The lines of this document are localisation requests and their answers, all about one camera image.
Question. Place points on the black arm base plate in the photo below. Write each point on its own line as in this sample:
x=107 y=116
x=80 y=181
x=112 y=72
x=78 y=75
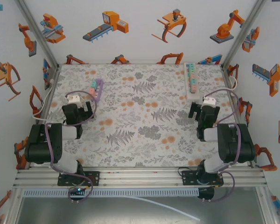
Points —
x=95 y=178
x=189 y=177

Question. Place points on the black and grey right robot arm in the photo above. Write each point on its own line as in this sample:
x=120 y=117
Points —
x=233 y=144

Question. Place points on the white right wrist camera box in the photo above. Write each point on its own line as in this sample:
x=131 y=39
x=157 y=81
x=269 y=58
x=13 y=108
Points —
x=209 y=101

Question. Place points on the purple power strip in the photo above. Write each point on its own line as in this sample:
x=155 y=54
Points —
x=100 y=89

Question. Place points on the aluminium frame post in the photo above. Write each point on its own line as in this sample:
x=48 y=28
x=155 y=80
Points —
x=245 y=30
x=37 y=32

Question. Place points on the small circuit board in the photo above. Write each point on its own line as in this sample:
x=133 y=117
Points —
x=76 y=191

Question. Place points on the white power strip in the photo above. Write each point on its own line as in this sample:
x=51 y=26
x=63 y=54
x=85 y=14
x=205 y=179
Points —
x=191 y=95

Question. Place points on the floral printed table mat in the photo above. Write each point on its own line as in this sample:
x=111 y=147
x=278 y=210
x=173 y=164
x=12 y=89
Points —
x=140 y=112

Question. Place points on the pale pink USB charger plug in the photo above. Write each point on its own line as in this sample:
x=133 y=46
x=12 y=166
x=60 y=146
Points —
x=194 y=88

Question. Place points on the aluminium side rail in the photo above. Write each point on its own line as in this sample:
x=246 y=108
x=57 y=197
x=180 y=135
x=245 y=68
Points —
x=228 y=81
x=50 y=93

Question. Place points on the teal USB charger plug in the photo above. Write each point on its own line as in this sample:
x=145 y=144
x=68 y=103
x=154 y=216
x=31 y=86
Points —
x=193 y=81
x=191 y=70
x=94 y=85

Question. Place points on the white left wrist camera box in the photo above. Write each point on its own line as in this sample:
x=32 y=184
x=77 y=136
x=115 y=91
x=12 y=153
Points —
x=74 y=99

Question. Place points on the black and grey left robot arm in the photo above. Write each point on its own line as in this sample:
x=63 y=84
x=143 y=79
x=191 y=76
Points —
x=42 y=144

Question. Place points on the long aluminium frame rail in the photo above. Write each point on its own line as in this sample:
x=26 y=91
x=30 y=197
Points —
x=140 y=178

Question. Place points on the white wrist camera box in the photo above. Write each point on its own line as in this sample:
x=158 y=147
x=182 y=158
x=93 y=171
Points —
x=74 y=99
x=209 y=101

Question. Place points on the salmon pink charger plug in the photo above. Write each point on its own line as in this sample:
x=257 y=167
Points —
x=92 y=91

